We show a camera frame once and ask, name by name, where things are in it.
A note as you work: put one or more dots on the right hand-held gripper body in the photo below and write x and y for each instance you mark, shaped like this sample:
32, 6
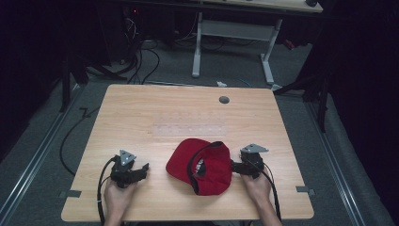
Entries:
252, 160

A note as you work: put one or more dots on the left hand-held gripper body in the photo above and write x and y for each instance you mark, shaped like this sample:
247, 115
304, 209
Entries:
123, 169

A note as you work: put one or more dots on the red baseball cap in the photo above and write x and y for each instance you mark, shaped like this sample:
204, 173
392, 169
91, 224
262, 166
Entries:
216, 171

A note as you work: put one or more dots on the person's left hand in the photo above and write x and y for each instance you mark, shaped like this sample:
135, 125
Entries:
117, 197

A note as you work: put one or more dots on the person's right hand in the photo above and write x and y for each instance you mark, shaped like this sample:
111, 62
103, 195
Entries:
258, 188

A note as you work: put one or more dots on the grey tape strip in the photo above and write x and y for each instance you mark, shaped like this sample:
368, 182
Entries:
70, 194
306, 189

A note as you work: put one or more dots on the white paper scrap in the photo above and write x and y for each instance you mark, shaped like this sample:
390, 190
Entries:
221, 83

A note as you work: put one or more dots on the black metal stand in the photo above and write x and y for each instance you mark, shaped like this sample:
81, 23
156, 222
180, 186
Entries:
315, 91
70, 75

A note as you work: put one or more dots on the white metal desk frame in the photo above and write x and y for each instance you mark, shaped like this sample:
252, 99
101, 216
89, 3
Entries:
233, 40

